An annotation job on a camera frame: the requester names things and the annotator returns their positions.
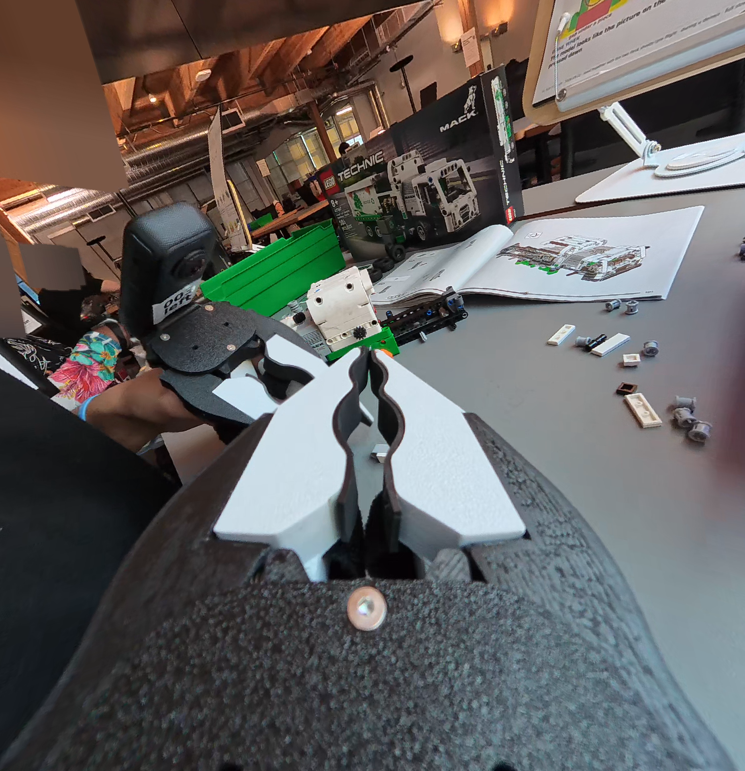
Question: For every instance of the white lego truck model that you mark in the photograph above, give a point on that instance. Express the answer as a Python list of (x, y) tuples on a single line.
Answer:
[(339, 313)]

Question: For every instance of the scattered small lego pieces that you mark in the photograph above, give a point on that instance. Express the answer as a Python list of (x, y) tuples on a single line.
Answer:
[(643, 409)]

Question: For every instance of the wooden document stand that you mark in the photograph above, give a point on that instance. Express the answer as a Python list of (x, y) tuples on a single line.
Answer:
[(225, 180), (649, 168)]

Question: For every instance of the open instruction booklet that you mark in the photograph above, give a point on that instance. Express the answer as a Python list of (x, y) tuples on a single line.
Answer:
[(559, 259)]

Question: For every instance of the pile of black tyres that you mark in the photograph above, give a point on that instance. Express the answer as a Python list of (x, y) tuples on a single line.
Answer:
[(384, 268)]

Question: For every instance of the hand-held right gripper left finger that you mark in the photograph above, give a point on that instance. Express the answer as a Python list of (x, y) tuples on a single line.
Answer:
[(282, 476)]

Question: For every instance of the small light grey lego piece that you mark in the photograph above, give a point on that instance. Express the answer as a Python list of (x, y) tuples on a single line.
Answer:
[(379, 453)]

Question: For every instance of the printed instruction sheet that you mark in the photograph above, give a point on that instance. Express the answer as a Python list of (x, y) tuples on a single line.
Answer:
[(649, 36)]

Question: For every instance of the green plastic bin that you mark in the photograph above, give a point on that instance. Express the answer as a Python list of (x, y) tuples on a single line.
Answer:
[(276, 265)]

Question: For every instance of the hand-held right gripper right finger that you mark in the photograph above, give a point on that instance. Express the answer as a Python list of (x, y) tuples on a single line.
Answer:
[(456, 476)]

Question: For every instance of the blue wristband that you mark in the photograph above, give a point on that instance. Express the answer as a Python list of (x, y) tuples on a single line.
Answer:
[(88, 406)]

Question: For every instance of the dark lego set box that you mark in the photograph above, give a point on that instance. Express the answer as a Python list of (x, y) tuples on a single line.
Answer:
[(432, 174)]

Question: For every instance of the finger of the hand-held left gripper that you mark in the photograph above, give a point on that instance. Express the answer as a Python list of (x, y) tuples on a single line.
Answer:
[(291, 355), (246, 397)]

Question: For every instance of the person's left hand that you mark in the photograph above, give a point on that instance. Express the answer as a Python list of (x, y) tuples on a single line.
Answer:
[(143, 409)]

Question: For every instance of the black lego chassis frame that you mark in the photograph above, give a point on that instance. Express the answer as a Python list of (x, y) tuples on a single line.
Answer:
[(426, 316)]

